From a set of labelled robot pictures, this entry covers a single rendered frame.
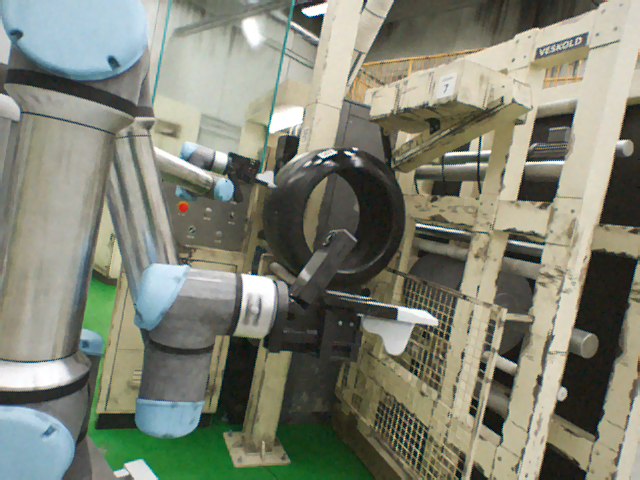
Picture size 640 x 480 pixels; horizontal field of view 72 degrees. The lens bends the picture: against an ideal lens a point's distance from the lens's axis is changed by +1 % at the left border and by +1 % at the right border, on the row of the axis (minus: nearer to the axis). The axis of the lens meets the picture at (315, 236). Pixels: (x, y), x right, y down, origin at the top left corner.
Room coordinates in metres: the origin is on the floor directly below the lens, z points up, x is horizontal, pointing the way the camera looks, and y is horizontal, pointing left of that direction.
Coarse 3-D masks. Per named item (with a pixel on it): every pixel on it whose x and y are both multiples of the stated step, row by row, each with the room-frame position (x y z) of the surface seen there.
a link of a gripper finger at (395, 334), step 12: (408, 312) 0.53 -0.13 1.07; (420, 312) 0.54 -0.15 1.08; (372, 324) 0.54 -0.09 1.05; (384, 324) 0.54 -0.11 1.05; (396, 324) 0.53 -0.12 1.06; (408, 324) 0.53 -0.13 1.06; (432, 324) 0.53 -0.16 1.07; (384, 336) 0.53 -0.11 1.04; (396, 336) 0.53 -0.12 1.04; (408, 336) 0.53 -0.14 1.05; (396, 348) 0.53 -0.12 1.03
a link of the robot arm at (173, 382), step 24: (144, 360) 0.53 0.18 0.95; (168, 360) 0.47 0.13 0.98; (192, 360) 0.48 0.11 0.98; (144, 384) 0.48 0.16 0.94; (168, 384) 0.47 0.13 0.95; (192, 384) 0.48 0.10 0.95; (144, 408) 0.47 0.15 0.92; (168, 408) 0.47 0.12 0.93; (192, 408) 0.48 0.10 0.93; (144, 432) 0.48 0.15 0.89; (168, 432) 0.47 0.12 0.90
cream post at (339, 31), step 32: (352, 0) 1.99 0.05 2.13; (352, 32) 2.00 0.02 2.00; (320, 64) 2.00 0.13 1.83; (320, 96) 1.96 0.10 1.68; (320, 128) 1.97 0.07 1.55; (320, 192) 2.00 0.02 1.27; (288, 352) 2.00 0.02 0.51; (256, 384) 2.00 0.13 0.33; (256, 416) 1.96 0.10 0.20; (256, 448) 1.97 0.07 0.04
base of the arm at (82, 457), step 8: (88, 424) 0.60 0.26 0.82; (80, 440) 0.58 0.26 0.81; (80, 448) 0.58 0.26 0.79; (88, 448) 0.60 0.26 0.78; (80, 456) 0.58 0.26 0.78; (88, 456) 0.60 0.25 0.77; (72, 464) 0.56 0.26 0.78; (80, 464) 0.58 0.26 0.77; (88, 464) 0.60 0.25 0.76; (72, 472) 0.56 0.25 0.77; (80, 472) 0.59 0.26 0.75; (88, 472) 0.60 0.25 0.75
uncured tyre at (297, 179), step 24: (288, 168) 1.67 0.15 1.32; (312, 168) 1.57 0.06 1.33; (336, 168) 1.60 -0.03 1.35; (360, 168) 1.63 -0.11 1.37; (384, 168) 1.69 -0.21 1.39; (288, 192) 1.56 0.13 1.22; (360, 192) 1.95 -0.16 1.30; (384, 192) 1.87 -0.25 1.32; (264, 216) 1.71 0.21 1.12; (288, 216) 1.55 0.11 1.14; (360, 216) 1.97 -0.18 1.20; (384, 216) 1.91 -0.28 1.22; (288, 240) 1.56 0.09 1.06; (360, 240) 1.96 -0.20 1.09; (384, 240) 1.87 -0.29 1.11; (288, 264) 1.62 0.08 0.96; (360, 264) 1.89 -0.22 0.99; (384, 264) 1.72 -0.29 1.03; (336, 288) 1.68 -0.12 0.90
